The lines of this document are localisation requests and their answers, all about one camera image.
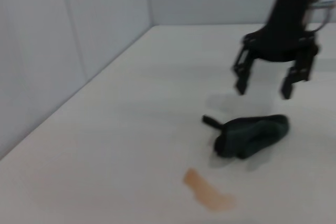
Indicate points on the dark blue rag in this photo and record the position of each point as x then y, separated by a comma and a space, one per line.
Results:
252, 137

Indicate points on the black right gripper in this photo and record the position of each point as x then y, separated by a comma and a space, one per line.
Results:
286, 32

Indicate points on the brown water stain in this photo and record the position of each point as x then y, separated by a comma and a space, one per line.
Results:
207, 192

